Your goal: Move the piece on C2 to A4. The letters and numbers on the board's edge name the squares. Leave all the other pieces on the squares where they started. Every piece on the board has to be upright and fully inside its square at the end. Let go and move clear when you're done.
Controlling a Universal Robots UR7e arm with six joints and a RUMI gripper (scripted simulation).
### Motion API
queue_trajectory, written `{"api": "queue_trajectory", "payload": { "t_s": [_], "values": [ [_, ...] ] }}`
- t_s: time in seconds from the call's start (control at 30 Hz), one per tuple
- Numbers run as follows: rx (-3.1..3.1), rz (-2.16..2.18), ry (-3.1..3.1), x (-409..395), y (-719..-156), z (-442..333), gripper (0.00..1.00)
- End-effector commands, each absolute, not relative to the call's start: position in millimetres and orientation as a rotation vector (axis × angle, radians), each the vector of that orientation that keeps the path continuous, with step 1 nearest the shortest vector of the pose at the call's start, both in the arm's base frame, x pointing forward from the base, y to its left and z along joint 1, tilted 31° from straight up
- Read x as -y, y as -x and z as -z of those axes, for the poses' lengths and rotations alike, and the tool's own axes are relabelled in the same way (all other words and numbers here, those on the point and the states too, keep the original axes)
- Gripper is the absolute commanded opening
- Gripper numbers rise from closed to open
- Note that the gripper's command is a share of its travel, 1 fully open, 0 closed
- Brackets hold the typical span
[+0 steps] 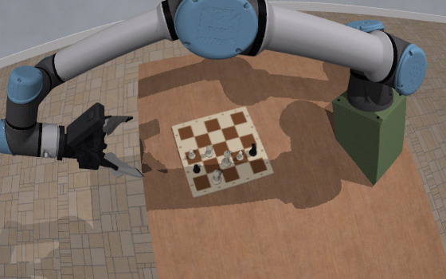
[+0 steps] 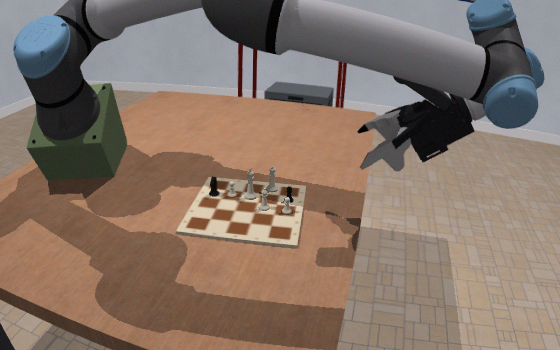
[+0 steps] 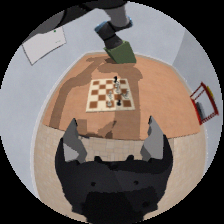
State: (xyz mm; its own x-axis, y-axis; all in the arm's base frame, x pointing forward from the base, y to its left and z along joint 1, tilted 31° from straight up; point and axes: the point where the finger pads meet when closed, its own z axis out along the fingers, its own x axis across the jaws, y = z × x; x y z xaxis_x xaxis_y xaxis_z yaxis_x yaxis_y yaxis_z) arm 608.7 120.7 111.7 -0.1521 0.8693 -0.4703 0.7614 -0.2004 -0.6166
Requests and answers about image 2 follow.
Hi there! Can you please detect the white pawn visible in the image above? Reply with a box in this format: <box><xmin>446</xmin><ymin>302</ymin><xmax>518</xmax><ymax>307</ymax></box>
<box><xmin>228</xmin><ymin>181</ymin><xmax>237</xmax><ymax>198</ymax></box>
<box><xmin>282</xmin><ymin>197</ymin><xmax>292</xmax><ymax>214</ymax></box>

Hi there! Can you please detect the brown and cream chessboard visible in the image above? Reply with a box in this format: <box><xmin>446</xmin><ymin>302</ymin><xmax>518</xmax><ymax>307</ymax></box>
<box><xmin>176</xmin><ymin>177</ymin><xmax>306</xmax><ymax>248</ymax></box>

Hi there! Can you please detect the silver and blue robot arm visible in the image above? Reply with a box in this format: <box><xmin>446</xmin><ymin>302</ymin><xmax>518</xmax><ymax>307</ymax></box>
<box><xmin>13</xmin><ymin>0</ymin><xmax>544</xmax><ymax>140</ymax></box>

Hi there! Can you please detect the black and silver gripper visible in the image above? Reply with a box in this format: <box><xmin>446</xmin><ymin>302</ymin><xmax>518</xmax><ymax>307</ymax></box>
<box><xmin>358</xmin><ymin>93</ymin><xmax>475</xmax><ymax>171</ymax></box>

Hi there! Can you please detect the white chess king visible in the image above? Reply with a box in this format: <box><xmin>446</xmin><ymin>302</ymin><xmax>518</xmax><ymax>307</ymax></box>
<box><xmin>244</xmin><ymin>168</ymin><xmax>257</xmax><ymax>200</ymax></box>

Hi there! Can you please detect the white queen chess piece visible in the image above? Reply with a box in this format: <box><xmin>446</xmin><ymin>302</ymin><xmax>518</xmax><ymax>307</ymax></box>
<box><xmin>266</xmin><ymin>167</ymin><xmax>278</xmax><ymax>192</ymax></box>

